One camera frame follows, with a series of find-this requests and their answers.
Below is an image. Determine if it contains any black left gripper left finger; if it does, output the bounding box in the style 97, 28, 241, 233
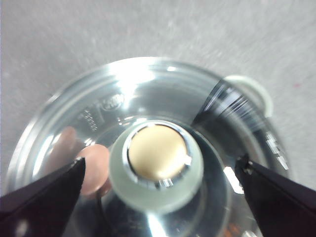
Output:
0, 157, 86, 237

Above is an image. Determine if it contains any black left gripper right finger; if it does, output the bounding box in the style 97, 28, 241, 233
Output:
234, 153, 316, 237

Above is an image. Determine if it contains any brown egg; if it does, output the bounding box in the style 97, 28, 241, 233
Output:
78, 144, 112, 198

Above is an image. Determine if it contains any glass lid with green knob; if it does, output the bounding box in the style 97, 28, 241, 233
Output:
5, 57, 293, 237

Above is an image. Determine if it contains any pale green electric pot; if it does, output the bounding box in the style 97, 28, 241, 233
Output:
5, 57, 294, 237

